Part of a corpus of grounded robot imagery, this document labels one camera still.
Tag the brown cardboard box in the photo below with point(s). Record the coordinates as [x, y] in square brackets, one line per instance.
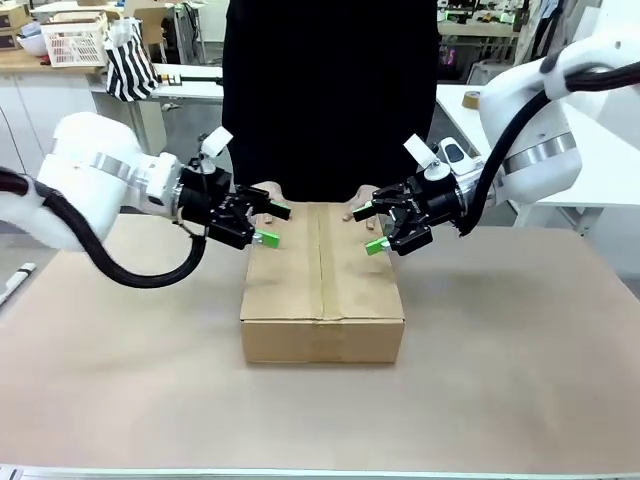
[320, 280]

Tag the brown tape roll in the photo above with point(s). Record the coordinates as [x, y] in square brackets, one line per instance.
[472, 99]

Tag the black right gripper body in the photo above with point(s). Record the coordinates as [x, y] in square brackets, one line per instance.
[425, 205]

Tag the black white striped bag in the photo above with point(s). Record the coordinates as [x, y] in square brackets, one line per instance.
[130, 65]

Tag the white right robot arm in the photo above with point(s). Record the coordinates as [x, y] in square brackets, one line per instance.
[540, 125]

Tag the person's black sweater torso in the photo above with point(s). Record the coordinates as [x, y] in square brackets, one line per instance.
[330, 100]

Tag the white cabinet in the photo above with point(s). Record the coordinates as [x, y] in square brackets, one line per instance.
[145, 120]

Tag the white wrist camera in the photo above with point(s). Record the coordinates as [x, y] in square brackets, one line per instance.
[217, 142]
[422, 152]

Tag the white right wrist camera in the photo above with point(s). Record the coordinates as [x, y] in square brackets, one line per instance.
[422, 152]

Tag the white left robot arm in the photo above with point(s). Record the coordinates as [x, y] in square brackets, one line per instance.
[85, 170]

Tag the white pen-shaped tool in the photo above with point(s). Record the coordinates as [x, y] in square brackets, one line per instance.
[17, 277]

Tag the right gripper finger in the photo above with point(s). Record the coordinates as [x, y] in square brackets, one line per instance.
[375, 206]
[377, 246]

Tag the white pink plastic crate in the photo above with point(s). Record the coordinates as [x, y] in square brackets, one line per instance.
[75, 42]

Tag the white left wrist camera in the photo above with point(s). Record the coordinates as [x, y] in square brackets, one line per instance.
[217, 142]

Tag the person's left hand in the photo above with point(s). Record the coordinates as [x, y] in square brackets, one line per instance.
[367, 192]

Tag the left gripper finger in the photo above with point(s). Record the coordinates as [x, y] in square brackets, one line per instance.
[267, 240]
[270, 206]

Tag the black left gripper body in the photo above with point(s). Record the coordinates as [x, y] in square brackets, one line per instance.
[210, 210]

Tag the white background desk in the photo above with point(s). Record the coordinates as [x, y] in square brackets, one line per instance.
[190, 92]

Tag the person's right hand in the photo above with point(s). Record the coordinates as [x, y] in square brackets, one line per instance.
[275, 192]

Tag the black bar clamp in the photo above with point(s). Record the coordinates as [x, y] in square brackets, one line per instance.
[192, 79]

